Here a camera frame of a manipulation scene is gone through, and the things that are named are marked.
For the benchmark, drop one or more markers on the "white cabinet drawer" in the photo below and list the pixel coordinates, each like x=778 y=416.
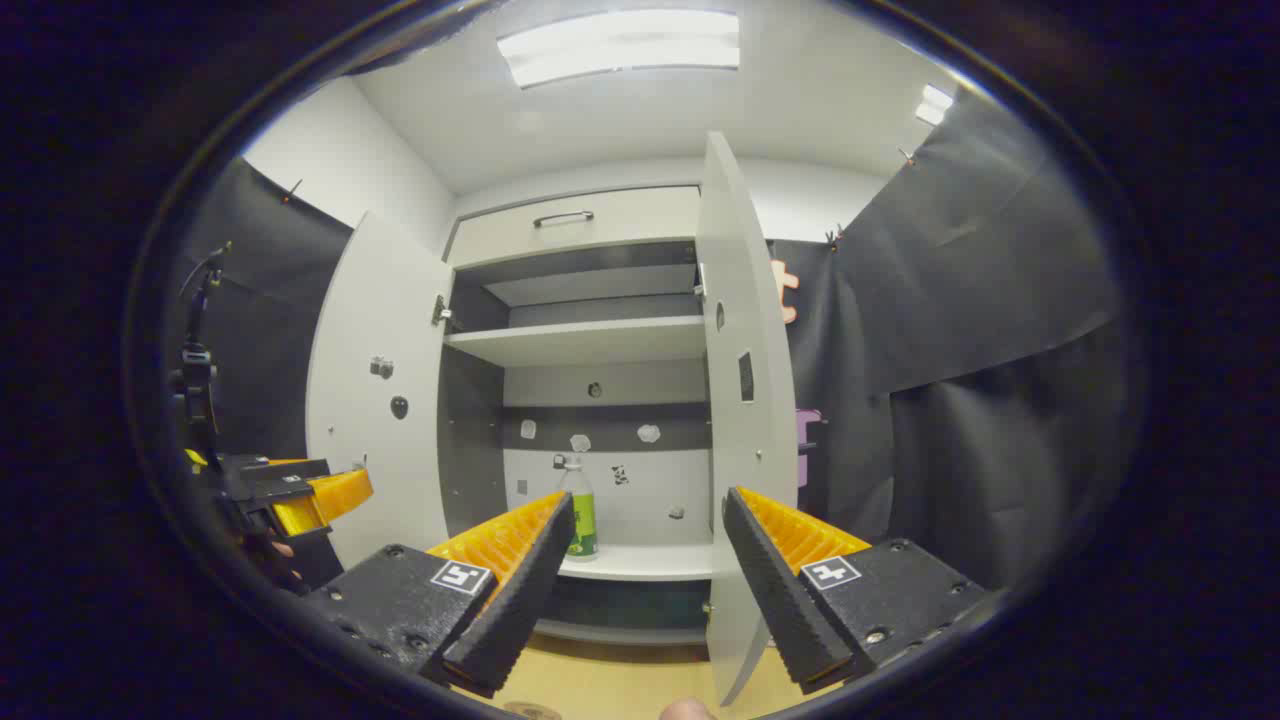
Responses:
x=620 y=235

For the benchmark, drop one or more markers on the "large ceiling light panel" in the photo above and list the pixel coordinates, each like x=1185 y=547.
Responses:
x=620 y=45

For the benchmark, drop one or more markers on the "small ceiling light panel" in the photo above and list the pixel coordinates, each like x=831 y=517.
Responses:
x=935 y=103

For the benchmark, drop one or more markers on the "white and grey cabinet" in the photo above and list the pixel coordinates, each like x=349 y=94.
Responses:
x=580 y=340

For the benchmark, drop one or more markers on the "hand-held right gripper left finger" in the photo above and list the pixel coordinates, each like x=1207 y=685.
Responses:
x=520 y=590

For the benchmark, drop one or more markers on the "clear bottle with green label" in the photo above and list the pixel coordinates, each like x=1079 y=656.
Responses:
x=580 y=520

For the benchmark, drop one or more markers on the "white cabinet door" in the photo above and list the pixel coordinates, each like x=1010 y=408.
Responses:
x=370 y=320
x=735 y=300

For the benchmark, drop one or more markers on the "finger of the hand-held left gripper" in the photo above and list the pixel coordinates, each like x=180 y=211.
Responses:
x=340 y=495

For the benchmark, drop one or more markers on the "black backdrop cloth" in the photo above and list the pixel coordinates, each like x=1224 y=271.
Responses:
x=260 y=300
x=950 y=350

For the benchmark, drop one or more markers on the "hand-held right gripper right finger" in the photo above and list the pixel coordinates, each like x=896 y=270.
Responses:
x=770 y=590

